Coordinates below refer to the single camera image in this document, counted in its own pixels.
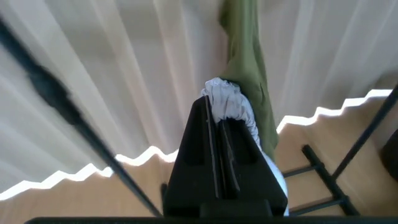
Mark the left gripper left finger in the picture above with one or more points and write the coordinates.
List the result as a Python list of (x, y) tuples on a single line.
[(192, 174)]

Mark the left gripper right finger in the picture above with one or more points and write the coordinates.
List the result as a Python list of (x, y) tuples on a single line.
[(252, 180)]

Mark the pale grey garment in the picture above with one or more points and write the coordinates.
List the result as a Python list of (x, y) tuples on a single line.
[(227, 99)]

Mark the green printed T-shirt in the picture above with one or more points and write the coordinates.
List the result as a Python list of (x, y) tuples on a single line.
[(245, 46)]

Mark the black clothes rack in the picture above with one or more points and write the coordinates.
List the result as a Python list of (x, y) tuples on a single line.
[(53, 93)]

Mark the beige curtain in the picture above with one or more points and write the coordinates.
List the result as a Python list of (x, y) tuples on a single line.
[(124, 62)]

